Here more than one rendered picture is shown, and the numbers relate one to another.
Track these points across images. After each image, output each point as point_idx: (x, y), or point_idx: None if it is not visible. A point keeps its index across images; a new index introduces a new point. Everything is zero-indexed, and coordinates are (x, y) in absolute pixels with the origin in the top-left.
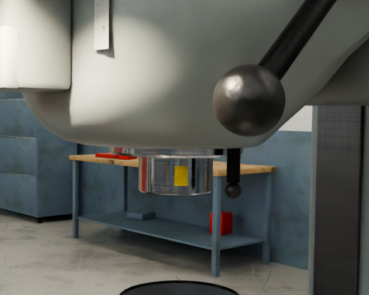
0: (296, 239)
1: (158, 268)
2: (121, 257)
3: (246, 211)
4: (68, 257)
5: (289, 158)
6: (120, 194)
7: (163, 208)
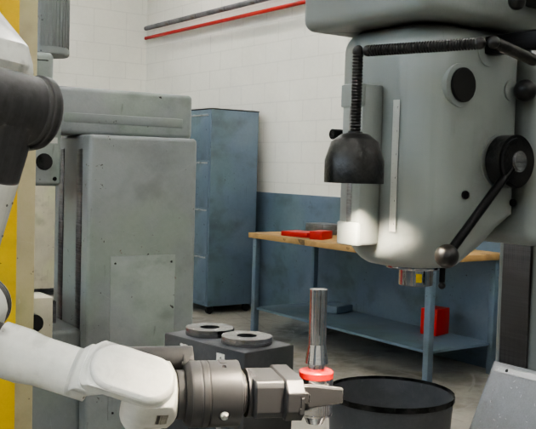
0: None
1: (356, 373)
2: None
3: (467, 306)
4: None
5: None
6: (309, 281)
7: (362, 300)
